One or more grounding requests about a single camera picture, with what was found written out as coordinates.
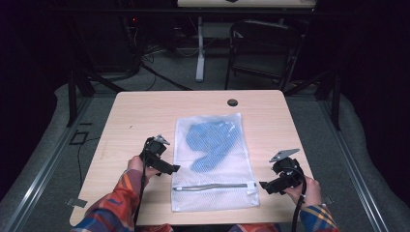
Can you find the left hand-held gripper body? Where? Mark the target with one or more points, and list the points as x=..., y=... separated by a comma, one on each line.
x=155, y=149

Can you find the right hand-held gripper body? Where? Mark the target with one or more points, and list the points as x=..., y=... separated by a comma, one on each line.
x=288, y=170

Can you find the white mesh laundry bag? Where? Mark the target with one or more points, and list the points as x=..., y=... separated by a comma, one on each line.
x=212, y=193

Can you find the person's left hand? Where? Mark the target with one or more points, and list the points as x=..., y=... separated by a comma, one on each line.
x=136, y=163

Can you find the person's right hand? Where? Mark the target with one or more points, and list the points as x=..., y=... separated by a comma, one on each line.
x=311, y=193

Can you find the grey tape piece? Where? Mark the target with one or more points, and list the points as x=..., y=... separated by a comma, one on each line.
x=328, y=199
x=76, y=202

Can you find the blue garment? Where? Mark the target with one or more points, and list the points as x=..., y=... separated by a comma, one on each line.
x=209, y=141

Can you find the black tape rectangle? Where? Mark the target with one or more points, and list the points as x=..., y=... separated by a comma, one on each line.
x=71, y=140

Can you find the black table grommet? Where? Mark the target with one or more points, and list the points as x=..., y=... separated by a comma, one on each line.
x=232, y=102

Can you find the white table leg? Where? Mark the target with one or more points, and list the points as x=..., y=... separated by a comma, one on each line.
x=200, y=58

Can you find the dark equipment with red light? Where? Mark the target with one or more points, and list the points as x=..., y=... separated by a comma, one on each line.
x=130, y=42

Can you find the black folding chair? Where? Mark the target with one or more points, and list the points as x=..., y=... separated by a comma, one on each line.
x=264, y=48

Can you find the light wooden table top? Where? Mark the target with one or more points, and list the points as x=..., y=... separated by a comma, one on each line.
x=245, y=3

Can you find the aluminium floor rail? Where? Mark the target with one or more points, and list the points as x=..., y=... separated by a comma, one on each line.
x=354, y=167
x=42, y=174

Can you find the black frame post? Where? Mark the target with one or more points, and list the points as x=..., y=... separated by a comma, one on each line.
x=336, y=103
x=72, y=96

